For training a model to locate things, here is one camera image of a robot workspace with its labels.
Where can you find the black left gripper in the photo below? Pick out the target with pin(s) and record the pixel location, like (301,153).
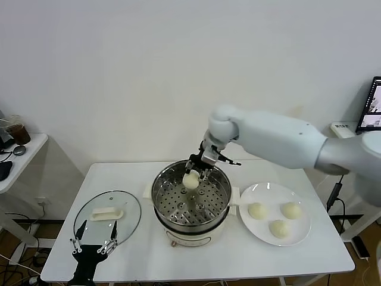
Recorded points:
(87,259)

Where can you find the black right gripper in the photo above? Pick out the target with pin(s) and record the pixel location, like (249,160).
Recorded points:
(198,161)

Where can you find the glass pot lid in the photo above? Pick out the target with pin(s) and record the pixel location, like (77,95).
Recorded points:
(98,235)

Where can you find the white steamed baozi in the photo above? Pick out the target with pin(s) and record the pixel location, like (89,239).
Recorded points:
(190,181)
(257,211)
(291,210)
(279,229)

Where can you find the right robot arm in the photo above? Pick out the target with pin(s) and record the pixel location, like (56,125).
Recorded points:
(282,140)

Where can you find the stainless steel steamer basket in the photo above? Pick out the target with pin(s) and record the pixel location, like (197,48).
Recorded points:
(190,205)

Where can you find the white electric cooking pot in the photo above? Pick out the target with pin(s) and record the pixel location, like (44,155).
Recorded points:
(190,239)

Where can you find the white round plate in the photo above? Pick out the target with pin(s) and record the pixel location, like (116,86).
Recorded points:
(256,232)

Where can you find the white side table with cup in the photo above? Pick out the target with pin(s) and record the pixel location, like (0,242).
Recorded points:
(32,146)

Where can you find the black computer mouse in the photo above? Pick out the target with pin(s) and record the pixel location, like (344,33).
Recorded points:
(5,171)

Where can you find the small grey round disc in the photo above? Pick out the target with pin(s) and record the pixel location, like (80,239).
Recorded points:
(19,150)

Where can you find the iced coffee plastic cup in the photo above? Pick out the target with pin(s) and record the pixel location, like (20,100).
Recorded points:
(20,134)

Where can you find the black desk device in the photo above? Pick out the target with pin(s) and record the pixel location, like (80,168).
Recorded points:
(4,141)

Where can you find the small white printed label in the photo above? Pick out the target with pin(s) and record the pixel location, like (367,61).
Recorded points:
(341,126)

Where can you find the white side table with laptop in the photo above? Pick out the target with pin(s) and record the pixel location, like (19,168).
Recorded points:
(363,220)

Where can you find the black floor power strip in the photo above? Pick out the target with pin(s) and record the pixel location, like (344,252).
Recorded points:
(361,248)

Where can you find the dark open laptop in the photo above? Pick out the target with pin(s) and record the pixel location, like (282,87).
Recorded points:
(373,101)

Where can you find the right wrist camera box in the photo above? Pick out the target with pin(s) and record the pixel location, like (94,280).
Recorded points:
(211,155)

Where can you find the white wall socket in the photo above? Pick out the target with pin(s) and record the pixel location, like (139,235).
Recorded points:
(44,202)

